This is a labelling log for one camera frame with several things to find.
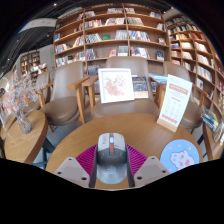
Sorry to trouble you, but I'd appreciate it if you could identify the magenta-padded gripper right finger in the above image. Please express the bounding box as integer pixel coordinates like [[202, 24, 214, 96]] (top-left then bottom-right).
[[125, 143, 172, 188]]

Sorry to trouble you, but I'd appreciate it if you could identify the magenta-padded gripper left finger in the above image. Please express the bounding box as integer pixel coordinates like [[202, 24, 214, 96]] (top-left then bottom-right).
[[53, 143, 98, 189]]

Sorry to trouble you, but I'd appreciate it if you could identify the grey computer mouse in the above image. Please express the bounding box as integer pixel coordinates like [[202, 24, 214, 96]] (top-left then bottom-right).
[[95, 132, 129, 185]]

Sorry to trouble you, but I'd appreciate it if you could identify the round blue mouse pad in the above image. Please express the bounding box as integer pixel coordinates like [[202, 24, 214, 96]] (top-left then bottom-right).
[[159, 138, 200, 174]]

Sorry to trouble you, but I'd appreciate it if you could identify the round wooden side table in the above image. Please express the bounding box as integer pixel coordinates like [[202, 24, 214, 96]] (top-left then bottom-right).
[[2, 109, 49, 166], [202, 121, 224, 162]]

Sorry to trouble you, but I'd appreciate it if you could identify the glass vase with pink flowers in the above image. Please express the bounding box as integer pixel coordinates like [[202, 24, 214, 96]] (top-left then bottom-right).
[[3, 74, 46, 135]]

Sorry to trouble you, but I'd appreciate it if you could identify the white sign on wooden base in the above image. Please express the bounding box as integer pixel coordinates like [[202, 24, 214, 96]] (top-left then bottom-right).
[[156, 73, 194, 133]]

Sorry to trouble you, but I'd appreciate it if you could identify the stack of books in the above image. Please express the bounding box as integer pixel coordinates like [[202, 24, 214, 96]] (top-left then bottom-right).
[[200, 105, 224, 134]]

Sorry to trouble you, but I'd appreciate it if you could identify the dark book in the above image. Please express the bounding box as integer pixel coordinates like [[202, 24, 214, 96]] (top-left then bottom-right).
[[131, 75, 150, 100]]

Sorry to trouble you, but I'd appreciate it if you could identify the white framed flower picture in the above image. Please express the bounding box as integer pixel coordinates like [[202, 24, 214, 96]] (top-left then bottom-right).
[[97, 67, 135, 104]]

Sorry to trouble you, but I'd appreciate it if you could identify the light blue book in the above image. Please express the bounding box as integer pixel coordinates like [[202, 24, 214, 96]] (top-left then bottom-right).
[[149, 73, 169, 84]]

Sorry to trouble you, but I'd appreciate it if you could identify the small distant bookshelf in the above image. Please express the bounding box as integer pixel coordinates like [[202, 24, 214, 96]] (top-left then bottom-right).
[[19, 49, 48, 80]]

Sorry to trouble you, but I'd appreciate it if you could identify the wide wooden bookshelf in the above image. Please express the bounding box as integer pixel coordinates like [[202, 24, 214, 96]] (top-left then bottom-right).
[[52, 3, 168, 68]]

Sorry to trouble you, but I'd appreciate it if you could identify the white ceiling panel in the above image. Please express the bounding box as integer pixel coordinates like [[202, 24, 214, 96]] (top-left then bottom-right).
[[18, 18, 58, 34]]

